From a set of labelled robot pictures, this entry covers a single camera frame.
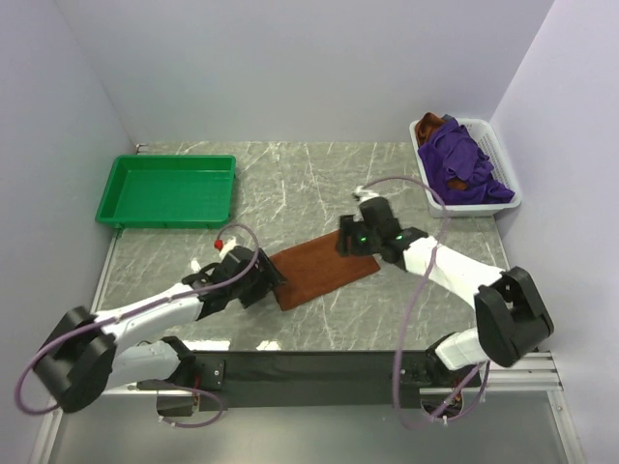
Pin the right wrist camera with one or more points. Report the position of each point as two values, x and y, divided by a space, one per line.
362 194

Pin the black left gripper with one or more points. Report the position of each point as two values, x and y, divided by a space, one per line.
272 275

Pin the purple towel in basket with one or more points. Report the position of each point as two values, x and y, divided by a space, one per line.
452 152

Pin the green plastic tray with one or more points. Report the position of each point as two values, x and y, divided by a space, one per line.
168 191

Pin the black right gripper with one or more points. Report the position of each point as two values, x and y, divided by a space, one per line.
348 228

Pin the black base bar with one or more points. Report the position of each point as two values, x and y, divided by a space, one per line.
304 379

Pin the brown towel in basket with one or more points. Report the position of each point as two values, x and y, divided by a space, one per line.
424 129

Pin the brown towel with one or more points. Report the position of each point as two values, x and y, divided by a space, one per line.
314 269
424 129

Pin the white plastic basket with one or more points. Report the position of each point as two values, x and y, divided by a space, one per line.
483 134

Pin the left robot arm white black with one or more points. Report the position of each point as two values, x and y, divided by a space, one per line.
93 353

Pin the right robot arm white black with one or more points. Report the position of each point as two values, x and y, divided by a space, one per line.
511 316

